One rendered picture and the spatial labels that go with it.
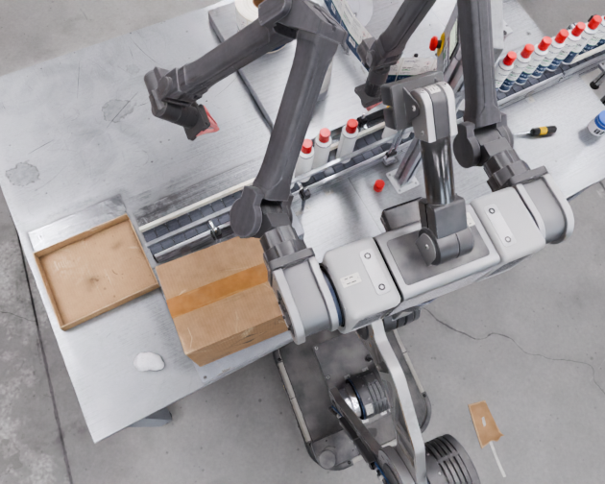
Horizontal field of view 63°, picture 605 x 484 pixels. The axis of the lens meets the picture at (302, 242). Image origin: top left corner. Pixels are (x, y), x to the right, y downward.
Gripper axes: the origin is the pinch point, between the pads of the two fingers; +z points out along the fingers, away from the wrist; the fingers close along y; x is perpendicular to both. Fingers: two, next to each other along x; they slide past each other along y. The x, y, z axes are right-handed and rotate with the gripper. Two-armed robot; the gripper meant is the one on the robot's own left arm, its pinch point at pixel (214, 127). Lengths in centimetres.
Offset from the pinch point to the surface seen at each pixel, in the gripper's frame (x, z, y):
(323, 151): -13.4, 31.2, -9.0
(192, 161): 27.5, 21.7, 12.9
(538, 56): -80, 83, -1
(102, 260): 56, -2, -11
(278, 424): 83, 86, -76
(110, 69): 39, 11, 60
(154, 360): 50, 1, -47
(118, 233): 51, 3, -4
